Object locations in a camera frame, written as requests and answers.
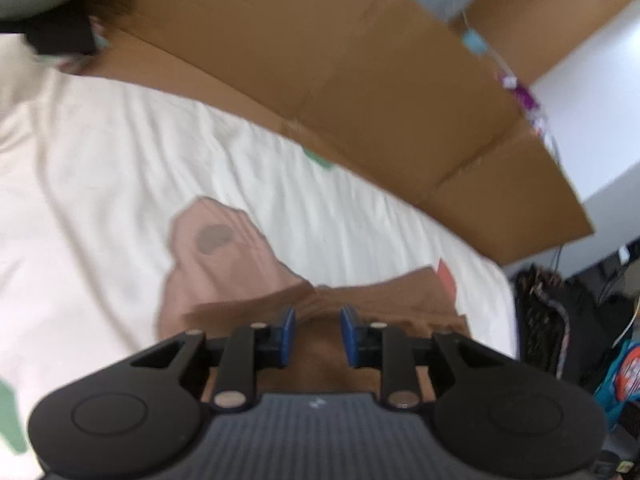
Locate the blue cap detergent bottle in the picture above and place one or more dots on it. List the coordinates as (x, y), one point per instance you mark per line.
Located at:
(474, 42)

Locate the black patterned clothes pile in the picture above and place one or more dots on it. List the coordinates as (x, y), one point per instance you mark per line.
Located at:
(565, 331)

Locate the colourful teal bag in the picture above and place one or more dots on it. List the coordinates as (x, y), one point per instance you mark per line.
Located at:
(620, 383)

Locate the cream bear print blanket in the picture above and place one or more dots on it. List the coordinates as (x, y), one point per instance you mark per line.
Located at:
(123, 207)

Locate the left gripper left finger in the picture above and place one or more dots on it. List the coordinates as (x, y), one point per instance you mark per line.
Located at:
(239, 358)

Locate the black cloth under pillow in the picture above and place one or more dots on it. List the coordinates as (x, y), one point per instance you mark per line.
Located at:
(55, 32)

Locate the pink white packaging bag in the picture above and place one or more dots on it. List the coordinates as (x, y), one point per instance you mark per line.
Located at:
(532, 111)

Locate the brown cardboard sheet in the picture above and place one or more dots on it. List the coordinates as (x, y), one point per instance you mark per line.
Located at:
(379, 86)

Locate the brown t-shirt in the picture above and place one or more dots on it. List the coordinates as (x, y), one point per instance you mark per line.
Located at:
(324, 333)

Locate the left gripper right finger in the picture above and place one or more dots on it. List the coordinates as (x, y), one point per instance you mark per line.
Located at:
(380, 346)

